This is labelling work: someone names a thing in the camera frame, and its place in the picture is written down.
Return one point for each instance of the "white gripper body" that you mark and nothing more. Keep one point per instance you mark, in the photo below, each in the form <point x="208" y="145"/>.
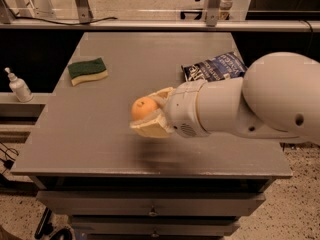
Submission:
<point x="181" y="109"/>

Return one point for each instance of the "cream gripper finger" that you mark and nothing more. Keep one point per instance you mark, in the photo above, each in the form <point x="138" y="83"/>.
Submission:
<point x="161" y="96"/>
<point x="154" y="125"/>

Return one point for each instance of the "orange fruit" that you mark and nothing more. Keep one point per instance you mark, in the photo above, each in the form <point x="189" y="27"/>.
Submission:
<point x="142" y="107"/>

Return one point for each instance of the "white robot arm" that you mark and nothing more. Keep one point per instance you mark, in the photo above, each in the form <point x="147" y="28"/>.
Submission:
<point x="277" y="98"/>

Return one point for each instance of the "green and yellow sponge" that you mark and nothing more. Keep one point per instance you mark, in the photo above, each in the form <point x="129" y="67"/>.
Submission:
<point x="86" y="71"/>

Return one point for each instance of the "blue chip bag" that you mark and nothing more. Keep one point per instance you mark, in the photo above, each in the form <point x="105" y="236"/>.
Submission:
<point x="222" y="67"/>

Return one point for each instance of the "grey top drawer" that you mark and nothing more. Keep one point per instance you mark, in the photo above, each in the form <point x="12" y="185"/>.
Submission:
<point x="151" y="203"/>

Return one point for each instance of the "grey drawer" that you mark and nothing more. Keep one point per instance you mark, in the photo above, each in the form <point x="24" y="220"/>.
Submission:
<point x="154" y="226"/>
<point x="151" y="203"/>

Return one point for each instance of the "grey lower drawer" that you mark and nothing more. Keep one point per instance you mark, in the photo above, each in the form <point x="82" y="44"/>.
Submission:
<point x="154" y="226"/>

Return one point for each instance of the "white pump bottle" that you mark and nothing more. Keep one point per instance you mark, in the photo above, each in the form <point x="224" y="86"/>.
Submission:
<point x="19" y="87"/>

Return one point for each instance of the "metal frame bracket left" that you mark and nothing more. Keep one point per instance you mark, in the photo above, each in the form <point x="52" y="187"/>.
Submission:
<point x="84" y="12"/>

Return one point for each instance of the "metal frame bracket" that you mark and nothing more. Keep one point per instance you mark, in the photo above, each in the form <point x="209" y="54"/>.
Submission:
<point x="212" y="12"/>
<point x="84" y="12"/>

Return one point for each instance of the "metal frame bracket right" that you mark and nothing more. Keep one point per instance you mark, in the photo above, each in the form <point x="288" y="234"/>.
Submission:
<point x="212" y="12"/>

